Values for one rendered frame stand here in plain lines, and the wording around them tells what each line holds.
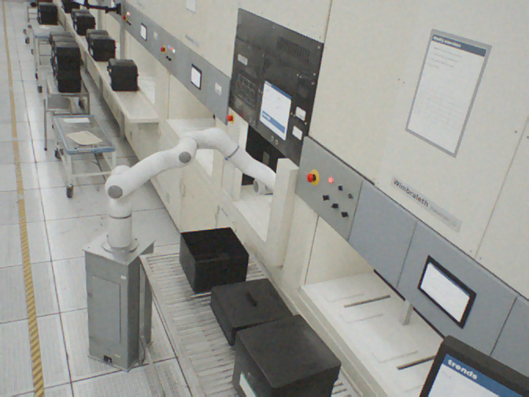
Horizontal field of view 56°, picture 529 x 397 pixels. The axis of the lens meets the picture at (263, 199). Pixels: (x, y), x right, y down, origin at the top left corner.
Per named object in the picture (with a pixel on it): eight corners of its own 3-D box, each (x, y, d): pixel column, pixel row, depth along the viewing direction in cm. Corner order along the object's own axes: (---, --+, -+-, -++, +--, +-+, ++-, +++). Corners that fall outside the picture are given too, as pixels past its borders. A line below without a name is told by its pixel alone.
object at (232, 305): (208, 302, 233) (210, 280, 227) (265, 292, 245) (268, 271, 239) (230, 346, 210) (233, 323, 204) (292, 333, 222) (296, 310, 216)
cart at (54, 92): (42, 106, 657) (40, 69, 635) (85, 105, 680) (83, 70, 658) (48, 131, 584) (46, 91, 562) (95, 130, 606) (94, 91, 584)
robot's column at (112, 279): (86, 356, 293) (81, 248, 259) (114, 327, 317) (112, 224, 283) (127, 372, 287) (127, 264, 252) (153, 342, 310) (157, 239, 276)
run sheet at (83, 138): (64, 134, 464) (64, 133, 464) (87, 130, 480) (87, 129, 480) (81, 145, 447) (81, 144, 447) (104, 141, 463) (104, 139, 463)
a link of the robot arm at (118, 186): (118, 192, 259) (111, 207, 244) (105, 174, 254) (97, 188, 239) (202, 150, 250) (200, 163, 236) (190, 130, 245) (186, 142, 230)
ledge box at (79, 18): (73, 31, 715) (72, 12, 703) (93, 31, 727) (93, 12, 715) (75, 35, 692) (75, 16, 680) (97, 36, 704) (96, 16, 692)
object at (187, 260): (227, 253, 272) (231, 226, 264) (246, 283, 250) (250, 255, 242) (178, 260, 260) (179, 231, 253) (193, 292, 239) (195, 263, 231)
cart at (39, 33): (34, 77, 762) (28, 21, 725) (66, 78, 783) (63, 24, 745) (38, 93, 700) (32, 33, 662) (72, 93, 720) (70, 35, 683)
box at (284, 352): (228, 380, 194) (234, 331, 183) (290, 359, 208) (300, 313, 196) (264, 440, 173) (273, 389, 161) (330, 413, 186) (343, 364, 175)
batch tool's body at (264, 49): (203, 296, 355) (229, 7, 266) (316, 275, 396) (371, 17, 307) (253, 391, 287) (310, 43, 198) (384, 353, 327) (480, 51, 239)
